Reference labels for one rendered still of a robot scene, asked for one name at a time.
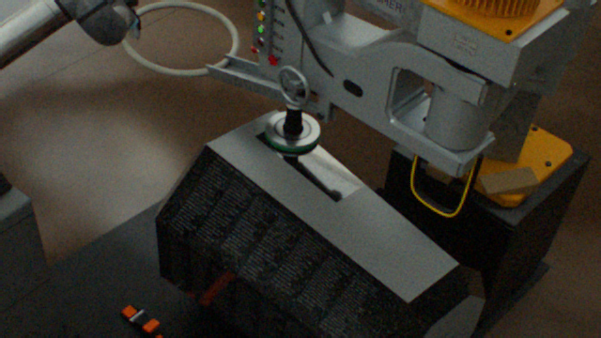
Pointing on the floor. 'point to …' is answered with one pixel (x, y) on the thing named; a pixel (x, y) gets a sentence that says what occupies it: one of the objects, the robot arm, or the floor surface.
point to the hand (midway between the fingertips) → (130, 35)
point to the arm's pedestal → (24, 273)
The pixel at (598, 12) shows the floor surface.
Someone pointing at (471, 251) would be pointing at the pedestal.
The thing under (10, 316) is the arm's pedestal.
